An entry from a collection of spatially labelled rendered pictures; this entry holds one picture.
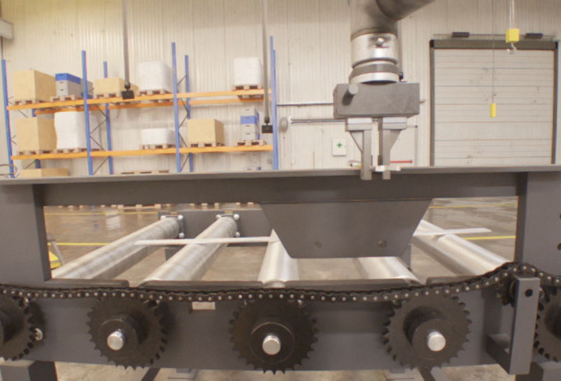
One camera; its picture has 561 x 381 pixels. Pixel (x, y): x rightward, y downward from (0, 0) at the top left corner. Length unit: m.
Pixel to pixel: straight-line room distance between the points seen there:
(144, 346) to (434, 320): 0.56
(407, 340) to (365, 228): 0.22
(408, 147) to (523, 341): 9.62
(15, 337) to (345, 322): 0.70
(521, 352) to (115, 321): 0.76
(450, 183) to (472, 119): 10.50
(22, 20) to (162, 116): 6.13
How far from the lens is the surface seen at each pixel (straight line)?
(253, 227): 1.57
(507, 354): 0.75
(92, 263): 1.04
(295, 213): 0.60
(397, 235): 0.64
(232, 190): 0.62
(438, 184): 0.67
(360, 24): 0.53
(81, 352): 0.86
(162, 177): 0.57
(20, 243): 0.85
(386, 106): 0.50
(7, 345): 0.90
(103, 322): 0.72
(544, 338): 0.80
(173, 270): 0.84
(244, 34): 10.50
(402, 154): 10.15
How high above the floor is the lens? 1.19
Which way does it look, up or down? 6 degrees down
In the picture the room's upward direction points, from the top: 2 degrees counter-clockwise
